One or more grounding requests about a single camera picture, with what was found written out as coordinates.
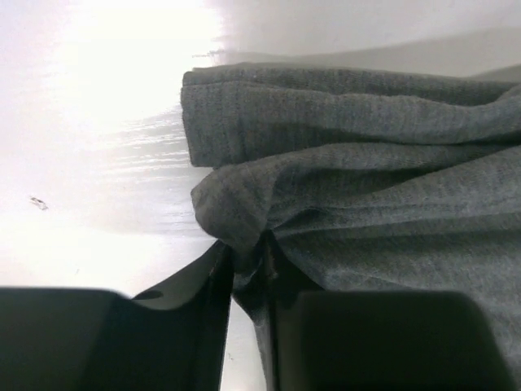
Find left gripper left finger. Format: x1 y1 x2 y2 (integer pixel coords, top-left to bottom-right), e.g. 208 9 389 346
1 242 234 390

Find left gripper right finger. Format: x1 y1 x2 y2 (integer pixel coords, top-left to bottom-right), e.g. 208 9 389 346
260 233 514 390

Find grey shorts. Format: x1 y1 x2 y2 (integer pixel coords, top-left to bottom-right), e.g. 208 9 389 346
181 64 520 378

